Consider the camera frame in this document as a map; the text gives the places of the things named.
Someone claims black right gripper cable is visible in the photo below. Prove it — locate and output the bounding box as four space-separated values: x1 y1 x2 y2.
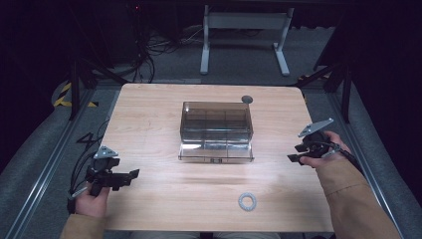
312 139 366 177

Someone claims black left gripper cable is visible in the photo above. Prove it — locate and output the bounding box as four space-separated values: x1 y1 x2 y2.
67 119 111 215

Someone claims person's right hand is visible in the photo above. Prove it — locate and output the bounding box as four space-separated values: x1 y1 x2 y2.
299 130 351 169

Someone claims transparent brown drawer box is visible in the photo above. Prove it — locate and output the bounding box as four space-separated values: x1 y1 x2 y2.
177 101 256 164

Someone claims aluminium floor rail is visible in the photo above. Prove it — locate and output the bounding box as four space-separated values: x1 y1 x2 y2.
326 91 407 239
2 87 98 239

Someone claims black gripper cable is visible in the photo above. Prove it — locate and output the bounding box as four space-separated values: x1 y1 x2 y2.
67 119 111 215
312 139 366 177

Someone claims person's left hand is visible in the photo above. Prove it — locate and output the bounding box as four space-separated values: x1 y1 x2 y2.
74 186 111 219

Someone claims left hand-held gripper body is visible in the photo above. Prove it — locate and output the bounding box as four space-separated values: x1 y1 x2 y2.
85 145 121 197

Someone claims black metal stand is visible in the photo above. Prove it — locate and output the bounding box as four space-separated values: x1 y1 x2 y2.
294 62 353 124
67 54 129 121

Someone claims yellow black hazard tape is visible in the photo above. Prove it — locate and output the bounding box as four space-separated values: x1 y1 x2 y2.
52 81 100 109

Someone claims white metal table frame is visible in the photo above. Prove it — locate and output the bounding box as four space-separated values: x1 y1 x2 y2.
199 4 296 78

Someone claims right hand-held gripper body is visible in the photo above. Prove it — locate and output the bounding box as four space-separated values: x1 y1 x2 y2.
297 117 335 159

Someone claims tangle of black floor cables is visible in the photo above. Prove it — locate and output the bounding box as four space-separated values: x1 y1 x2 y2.
126 2 207 84

